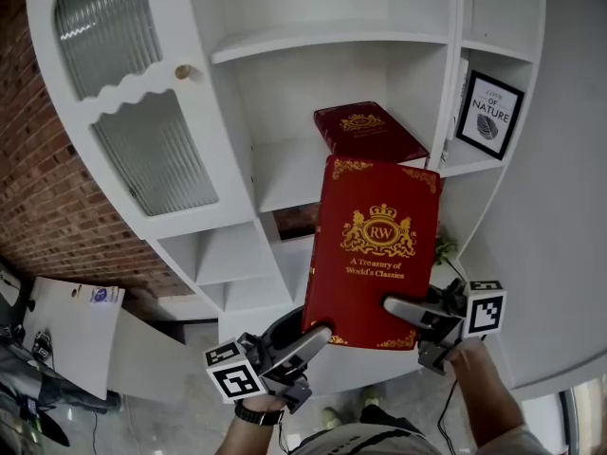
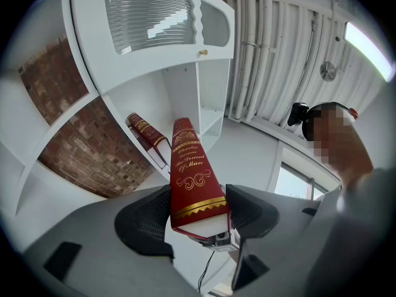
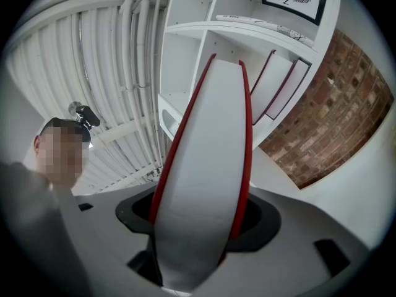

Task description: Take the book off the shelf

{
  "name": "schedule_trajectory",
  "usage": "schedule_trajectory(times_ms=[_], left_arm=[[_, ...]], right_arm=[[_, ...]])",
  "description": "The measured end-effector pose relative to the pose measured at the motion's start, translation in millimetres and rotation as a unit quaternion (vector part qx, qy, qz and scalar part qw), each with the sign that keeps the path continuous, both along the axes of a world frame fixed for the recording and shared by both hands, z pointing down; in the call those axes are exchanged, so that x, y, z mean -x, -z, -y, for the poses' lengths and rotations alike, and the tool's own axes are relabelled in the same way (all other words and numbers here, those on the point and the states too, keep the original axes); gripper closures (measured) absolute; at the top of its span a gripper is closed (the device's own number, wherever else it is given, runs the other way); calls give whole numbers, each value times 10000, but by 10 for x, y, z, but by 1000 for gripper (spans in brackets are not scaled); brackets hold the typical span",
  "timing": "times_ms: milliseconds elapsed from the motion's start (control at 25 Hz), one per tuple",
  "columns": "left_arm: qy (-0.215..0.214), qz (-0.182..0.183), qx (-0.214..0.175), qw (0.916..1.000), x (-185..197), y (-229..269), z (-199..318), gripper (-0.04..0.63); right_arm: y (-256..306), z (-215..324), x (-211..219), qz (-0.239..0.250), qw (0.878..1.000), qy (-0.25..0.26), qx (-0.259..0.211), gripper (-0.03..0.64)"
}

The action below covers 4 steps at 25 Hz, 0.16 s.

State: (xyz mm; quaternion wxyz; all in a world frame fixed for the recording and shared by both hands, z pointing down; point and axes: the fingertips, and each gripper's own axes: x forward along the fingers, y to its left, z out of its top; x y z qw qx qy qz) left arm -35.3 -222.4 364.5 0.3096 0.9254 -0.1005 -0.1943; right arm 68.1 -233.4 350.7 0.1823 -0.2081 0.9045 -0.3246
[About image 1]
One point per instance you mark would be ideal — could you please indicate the black framed leaf picture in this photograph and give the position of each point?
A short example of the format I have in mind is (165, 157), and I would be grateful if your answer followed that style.
(491, 112)

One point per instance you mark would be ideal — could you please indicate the artificial green plant sprig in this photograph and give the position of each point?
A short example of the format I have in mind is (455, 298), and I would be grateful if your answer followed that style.
(446, 247)

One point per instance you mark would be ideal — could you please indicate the white shelf cabinet desk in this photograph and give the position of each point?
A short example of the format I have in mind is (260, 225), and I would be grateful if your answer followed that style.
(370, 368)

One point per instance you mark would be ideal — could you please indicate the person's pale shoe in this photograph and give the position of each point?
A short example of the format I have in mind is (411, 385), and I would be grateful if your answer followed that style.
(372, 396)
(332, 417)

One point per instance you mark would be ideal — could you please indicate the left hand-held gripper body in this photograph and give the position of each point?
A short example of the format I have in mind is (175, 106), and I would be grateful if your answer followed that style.
(237, 372)

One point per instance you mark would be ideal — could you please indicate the brass door knob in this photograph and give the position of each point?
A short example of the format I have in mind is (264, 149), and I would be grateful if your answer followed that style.
(183, 71)

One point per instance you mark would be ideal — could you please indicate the red gold-print hardcover book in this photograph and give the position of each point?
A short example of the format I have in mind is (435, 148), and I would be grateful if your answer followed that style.
(365, 131)
(374, 197)

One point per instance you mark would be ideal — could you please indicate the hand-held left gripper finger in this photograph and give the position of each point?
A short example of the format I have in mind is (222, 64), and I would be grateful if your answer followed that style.
(306, 344)
(287, 330)

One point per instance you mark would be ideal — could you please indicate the person's right forearm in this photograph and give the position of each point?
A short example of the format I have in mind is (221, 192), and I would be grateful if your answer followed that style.
(483, 396)

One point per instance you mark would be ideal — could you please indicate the person's dark shorts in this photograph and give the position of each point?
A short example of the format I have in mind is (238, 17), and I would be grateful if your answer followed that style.
(384, 415)

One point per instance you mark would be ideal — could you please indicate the person's left forearm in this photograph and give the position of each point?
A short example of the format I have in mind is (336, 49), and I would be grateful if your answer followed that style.
(251, 439)

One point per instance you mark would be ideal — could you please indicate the black wristband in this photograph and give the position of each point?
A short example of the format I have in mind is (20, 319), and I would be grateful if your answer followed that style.
(258, 416)

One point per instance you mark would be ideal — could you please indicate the blue and white booklet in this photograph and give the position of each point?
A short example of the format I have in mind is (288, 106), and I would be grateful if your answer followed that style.
(104, 295)

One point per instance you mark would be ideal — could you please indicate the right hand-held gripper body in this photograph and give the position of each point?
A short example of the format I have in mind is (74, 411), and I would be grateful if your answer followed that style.
(483, 311)

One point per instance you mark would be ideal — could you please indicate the small white table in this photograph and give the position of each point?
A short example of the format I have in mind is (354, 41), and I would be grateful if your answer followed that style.
(76, 339)

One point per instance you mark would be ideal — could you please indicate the white shelf cabinet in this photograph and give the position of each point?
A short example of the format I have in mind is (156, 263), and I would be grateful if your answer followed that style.
(284, 112)

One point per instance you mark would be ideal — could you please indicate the white ribbed-glass cabinet door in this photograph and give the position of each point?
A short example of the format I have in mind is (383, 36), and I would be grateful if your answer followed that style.
(142, 150)

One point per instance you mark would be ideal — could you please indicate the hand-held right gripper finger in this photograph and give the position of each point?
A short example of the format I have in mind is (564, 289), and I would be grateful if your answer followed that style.
(448, 296)
(412, 311)

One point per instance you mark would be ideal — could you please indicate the person's left hand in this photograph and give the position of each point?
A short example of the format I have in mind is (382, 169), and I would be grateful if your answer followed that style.
(265, 403)

